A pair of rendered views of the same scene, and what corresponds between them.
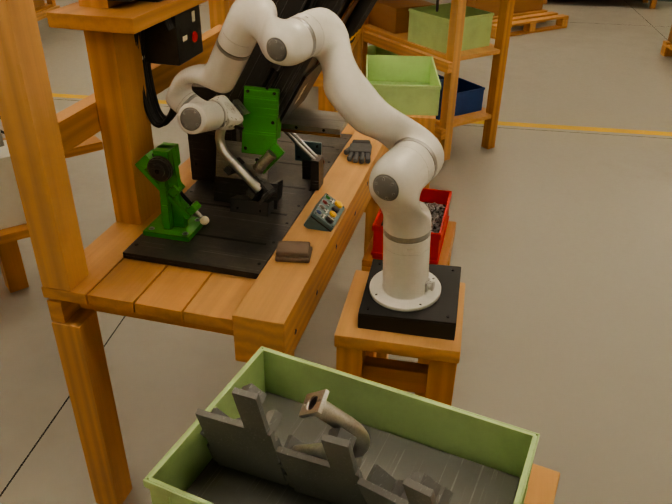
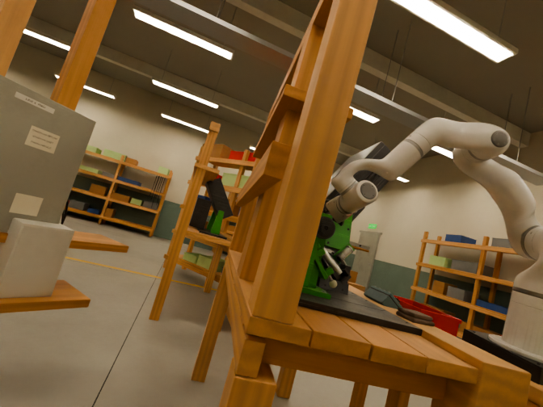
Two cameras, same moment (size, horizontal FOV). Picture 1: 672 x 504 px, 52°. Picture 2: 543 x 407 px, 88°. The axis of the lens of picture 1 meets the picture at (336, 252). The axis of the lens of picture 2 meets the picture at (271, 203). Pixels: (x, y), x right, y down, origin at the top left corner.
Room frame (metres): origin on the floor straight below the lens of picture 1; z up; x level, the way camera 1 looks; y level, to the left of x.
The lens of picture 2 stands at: (1.01, 1.05, 1.04)
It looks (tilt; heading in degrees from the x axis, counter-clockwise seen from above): 6 degrees up; 337
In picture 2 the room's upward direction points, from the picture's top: 16 degrees clockwise
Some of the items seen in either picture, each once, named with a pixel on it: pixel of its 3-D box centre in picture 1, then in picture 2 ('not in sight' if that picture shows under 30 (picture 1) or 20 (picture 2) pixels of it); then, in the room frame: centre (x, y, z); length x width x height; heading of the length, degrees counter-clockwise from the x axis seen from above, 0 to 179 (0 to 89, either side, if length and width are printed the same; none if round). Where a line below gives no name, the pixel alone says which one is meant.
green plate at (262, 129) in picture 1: (263, 117); (336, 226); (2.09, 0.24, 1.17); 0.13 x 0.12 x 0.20; 166
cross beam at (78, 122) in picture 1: (149, 80); (250, 189); (2.27, 0.64, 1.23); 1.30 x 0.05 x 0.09; 166
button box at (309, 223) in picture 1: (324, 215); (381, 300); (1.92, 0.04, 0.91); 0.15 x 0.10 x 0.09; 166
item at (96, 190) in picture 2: not in sight; (109, 188); (11.04, 2.15, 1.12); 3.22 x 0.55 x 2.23; 82
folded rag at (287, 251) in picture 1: (293, 251); (415, 316); (1.70, 0.12, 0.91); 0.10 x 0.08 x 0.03; 86
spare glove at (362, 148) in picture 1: (357, 151); not in sight; (2.45, -0.08, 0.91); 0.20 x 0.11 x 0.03; 175
